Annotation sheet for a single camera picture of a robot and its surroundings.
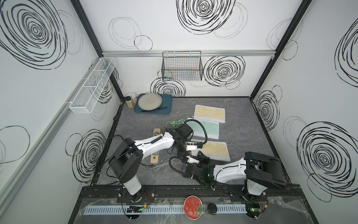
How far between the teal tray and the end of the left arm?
42 centimetres

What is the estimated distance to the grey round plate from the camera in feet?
3.74

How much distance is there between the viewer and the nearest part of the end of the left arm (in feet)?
2.06

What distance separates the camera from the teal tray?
3.72 ft

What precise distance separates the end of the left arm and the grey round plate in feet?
1.52
